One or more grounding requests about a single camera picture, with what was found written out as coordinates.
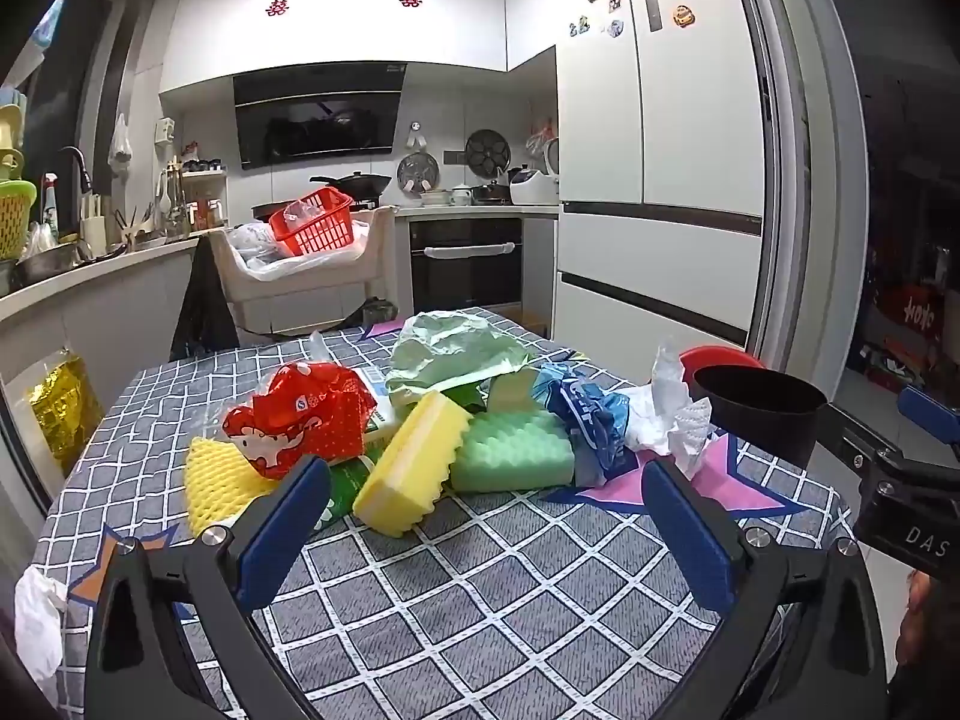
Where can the black range hood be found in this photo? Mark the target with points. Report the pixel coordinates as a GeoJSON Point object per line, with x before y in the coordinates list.
{"type": "Point", "coordinates": [315, 120]}

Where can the yellow foam sponge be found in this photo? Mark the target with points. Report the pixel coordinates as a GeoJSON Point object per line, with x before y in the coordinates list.
{"type": "Point", "coordinates": [409, 465]}

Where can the grey checked tablecloth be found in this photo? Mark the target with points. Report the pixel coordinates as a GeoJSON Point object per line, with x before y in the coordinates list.
{"type": "Point", "coordinates": [465, 600]}

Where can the red plastic basket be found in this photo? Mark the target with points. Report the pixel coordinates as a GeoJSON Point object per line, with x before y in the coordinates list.
{"type": "Point", "coordinates": [315, 232]}

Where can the black kitchen faucet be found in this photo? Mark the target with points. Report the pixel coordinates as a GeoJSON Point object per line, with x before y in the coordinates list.
{"type": "Point", "coordinates": [75, 157]}

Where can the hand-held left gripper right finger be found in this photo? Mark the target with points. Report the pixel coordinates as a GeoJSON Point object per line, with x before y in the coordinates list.
{"type": "Point", "coordinates": [690, 532]}

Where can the person's right hand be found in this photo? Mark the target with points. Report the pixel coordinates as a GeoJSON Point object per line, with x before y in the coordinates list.
{"type": "Point", "coordinates": [930, 630]}

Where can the black wok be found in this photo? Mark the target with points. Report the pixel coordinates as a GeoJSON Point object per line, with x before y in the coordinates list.
{"type": "Point", "coordinates": [360, 184]}

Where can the green foam sponge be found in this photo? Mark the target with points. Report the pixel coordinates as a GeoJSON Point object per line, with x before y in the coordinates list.
{"type": "Point", "coordinates": [510, 454]}

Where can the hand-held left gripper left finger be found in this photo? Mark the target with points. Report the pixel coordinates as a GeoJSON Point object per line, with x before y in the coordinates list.
{"type": "Point", "coordinates": [289, 517]}

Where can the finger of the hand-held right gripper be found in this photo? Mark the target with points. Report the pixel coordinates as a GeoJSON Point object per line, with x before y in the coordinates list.
{"type": "Point", "coordinates": [926, 411]}
{"type": "Point", "coordinates": [855, 436]}

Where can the black round bin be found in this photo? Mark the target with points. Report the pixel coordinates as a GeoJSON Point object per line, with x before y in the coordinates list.
{"type": "Point", "coordinates": [757, 420]}

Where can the blue printed packet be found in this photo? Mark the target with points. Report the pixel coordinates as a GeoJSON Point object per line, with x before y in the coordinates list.
{"type": "Point", "coordinates": [589, 420]}

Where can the gold foil ornament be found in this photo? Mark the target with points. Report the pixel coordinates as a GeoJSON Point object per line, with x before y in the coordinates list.
{"type": "Point", "coordinates": [60, 409]}

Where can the white spray bottle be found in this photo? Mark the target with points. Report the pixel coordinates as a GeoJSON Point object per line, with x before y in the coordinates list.
{"type": "Point", "coordinates": [49, 202]}

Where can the red printed box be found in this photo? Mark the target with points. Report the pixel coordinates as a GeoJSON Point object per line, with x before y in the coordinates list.
{"type": "Point", "coordinates": [915, 311]}

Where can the beige cart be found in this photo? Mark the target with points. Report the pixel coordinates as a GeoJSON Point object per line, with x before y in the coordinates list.
{"type": "Point", "coordinates": [300, 292]}

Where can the black hanging cloth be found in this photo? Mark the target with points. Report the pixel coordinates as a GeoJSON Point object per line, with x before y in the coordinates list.
{"type": "Point", "coordinates": [202, 315]}

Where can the white hanging plastic bag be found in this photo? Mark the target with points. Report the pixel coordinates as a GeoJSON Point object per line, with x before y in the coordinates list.
{"type": "Point", "coordinates": [120, 146]}

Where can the yellow-green plastic basket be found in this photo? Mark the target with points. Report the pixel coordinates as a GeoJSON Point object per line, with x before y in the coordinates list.
{"type": "Point", "coordinates": [15, 221]}

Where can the red plastic stool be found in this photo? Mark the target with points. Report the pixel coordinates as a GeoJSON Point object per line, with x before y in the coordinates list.
{"type": "Point", "coordinates": [716, 356]}

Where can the clear plastic wrapper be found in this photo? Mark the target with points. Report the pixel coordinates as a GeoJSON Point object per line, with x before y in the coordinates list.
{"type": "Point", "coordinates": [666, 367]}

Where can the red printed plastic bag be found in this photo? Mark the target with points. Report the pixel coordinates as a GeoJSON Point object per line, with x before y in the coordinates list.
{"type": "Point", "coordinates": [315, 412]}

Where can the white tissue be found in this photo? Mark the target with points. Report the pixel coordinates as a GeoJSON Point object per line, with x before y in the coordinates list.
{"type": "Point", "coordinates": [667, 424]}

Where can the knife block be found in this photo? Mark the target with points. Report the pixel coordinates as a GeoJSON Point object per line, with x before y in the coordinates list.
{"type": "Point", "coordinates": [96, 225]}

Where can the white refrigerator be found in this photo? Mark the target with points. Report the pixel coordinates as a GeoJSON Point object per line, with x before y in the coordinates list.
{"type": "Point", "coordinates": [675, 127]}

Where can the green printed packet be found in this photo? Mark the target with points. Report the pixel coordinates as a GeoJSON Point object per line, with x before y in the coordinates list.
{"type": "Point", "coordinates": [345, 487]}

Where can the grey round pot lid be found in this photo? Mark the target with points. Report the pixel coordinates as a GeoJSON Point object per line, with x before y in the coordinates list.
{"type": "Point", "coordinates": [416, 172]}

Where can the white rice cooker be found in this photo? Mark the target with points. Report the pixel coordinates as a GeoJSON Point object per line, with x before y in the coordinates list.
{"type": "Point", "coordinates": [532, 187]}

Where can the black built-in oven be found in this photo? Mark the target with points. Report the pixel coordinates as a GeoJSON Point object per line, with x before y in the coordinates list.
{"type": "Point", "coordinates": [465, 270]}

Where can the light green plastic bag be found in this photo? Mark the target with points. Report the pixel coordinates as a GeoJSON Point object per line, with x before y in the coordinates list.
{"type": "Point", "coordinates": [450, 349]}

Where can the yellow foam net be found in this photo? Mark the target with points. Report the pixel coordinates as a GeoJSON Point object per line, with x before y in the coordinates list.
{"type": "Point", "coordinates": [217, 487]}

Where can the dark round pan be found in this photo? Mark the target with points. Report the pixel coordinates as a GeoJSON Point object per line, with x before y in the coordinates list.
{"type": "Point", "coordinates": [487, 150]}

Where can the small yellow-green scouring sponge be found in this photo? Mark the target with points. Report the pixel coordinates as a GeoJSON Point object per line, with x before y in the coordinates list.
{"type": "Point", "coordinates": [514, 392]}

